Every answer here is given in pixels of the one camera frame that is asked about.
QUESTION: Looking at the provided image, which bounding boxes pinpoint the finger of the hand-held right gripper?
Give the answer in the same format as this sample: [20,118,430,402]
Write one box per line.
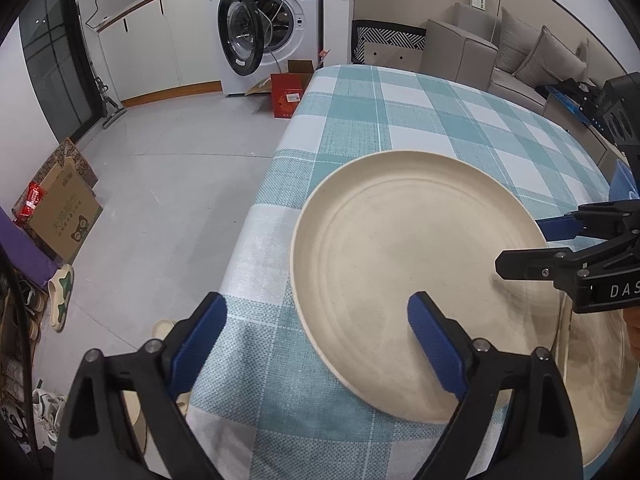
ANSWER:
[495,232,640,283]
[536,200,640,242]

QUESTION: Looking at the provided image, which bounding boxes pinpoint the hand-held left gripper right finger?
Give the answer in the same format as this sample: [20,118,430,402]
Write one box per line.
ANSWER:
[407,291,586,480]

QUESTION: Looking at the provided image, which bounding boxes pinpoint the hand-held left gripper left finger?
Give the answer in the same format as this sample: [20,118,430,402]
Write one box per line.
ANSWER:
[52,292,228,480]

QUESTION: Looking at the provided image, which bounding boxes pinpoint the blue bowl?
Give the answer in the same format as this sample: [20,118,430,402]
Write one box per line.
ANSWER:
[609,159,640,201]

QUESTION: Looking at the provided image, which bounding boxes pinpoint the cream plate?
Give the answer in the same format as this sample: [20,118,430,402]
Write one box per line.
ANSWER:
[290,150,568,424]
[552,295,633,467]

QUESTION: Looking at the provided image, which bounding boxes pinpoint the person's right hand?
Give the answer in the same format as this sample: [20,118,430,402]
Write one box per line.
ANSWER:
[622,307,640,361]

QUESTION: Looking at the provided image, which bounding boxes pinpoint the grey side cabinet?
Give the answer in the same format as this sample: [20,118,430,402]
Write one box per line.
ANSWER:
[542,92,626,176]

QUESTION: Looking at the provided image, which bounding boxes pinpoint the green cream slipper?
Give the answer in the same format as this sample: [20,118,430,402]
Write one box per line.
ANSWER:
[48,265,75,333]

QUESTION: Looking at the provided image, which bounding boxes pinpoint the white green sneaker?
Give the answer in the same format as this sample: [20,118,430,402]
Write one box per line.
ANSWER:
[32,387,68,448]

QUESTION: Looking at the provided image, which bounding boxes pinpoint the grey cushion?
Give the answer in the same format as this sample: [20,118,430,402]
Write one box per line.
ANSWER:
[515,25,587,92]
[495,6,543,75]

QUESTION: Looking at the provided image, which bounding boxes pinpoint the brown cardboard box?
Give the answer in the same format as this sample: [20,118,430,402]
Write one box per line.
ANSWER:
[27,157,103,263]

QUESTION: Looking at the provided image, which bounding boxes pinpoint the shoe rack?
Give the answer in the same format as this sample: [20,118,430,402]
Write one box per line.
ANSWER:
[0,240,41,456]

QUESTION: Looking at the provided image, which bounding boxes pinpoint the teal checked tablecloth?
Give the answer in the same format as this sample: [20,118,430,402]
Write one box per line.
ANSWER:
[187,64,626,480]

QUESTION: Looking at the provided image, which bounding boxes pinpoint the purple cloth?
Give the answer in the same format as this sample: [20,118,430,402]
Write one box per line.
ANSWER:
[0,207,57,286]

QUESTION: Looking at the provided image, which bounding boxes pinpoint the grey sofa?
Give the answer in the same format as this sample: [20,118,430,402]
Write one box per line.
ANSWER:
[419,2,621,126]

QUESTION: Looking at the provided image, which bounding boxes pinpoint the red packet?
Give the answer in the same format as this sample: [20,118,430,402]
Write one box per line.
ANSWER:
[14,182,47,226]

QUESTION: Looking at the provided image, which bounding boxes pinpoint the patterned cardboard box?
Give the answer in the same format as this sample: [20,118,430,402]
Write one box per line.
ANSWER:
[15,137,98,201]

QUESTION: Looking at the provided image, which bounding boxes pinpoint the floor mop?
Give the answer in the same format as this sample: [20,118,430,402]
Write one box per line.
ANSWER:
[92,0,127,128]

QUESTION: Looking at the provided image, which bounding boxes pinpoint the black white patterned chair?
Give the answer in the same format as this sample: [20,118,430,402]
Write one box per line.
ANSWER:
[351,20,427,72]

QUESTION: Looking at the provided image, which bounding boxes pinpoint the red cardboard box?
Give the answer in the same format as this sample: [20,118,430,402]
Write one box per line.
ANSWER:
[270,60,317,120]

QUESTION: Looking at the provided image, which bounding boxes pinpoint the white kitchen base cabinets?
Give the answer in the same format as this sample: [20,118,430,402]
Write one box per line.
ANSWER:
[97,0,223,108]

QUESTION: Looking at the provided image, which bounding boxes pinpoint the black framed glass door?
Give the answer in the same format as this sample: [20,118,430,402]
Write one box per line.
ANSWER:
[20,0,101,143]

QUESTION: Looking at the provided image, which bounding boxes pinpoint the white washing machine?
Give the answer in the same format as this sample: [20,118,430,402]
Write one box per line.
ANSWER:
[205,0,325,97]

